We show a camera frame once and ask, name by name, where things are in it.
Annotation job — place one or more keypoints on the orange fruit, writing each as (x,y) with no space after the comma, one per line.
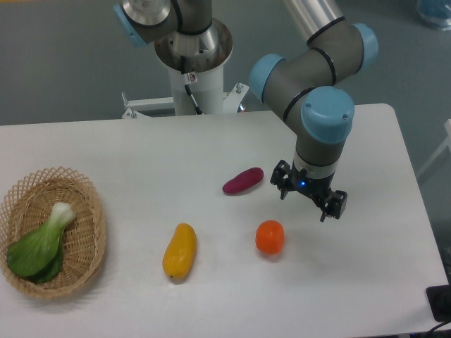
(270,237)

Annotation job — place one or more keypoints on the white frame right edge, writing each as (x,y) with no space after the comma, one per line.
(436,159)

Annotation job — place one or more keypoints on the black device at edge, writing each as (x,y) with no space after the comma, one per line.
(439,302)

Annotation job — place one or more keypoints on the woven wicker basket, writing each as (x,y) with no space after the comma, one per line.
(28,204)

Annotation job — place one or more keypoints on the blue object top right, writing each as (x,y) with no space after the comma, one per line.
(435,13)

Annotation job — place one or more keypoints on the green bok choy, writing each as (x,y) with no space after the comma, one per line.
(38,255)

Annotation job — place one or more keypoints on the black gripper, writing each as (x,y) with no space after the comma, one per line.
(289,179)

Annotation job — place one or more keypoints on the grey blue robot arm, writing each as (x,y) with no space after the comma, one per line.
(302,92)

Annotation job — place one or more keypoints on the purple sweet potato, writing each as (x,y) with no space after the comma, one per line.
(243,181)

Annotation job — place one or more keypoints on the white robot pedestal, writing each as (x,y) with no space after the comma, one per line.
(195,66)

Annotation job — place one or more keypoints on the yellow mango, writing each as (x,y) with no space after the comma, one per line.
(180,253)

